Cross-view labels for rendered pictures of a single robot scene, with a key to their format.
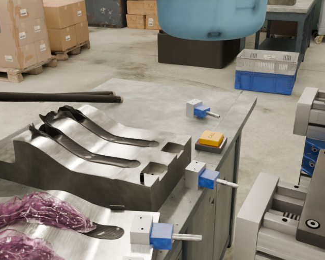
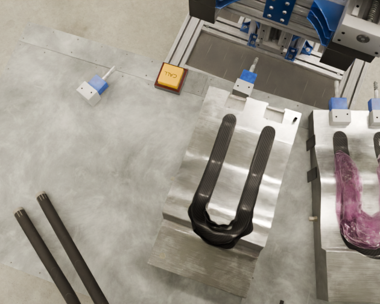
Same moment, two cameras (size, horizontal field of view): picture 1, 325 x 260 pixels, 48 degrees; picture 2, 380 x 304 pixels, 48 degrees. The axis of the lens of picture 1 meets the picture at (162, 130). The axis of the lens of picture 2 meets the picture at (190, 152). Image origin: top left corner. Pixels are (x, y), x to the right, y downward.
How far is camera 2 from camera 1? 1.22 m
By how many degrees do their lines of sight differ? 65
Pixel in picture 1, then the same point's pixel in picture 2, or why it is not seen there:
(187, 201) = (268, 99)
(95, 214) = (326, 154)
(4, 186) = (262, 266)
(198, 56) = not seen: outside the picture
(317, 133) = not seen: outside the picture
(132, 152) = (245, 136)
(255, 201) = (377, 29)
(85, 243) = (356, 152)
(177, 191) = not seen: hidden behind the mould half
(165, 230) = (339, 101)
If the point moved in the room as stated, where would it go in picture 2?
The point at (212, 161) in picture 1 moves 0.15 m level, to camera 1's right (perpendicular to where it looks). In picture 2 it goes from (202, 79) to (198, 35)
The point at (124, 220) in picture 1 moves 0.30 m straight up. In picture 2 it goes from (325, 133) to (365, 87)
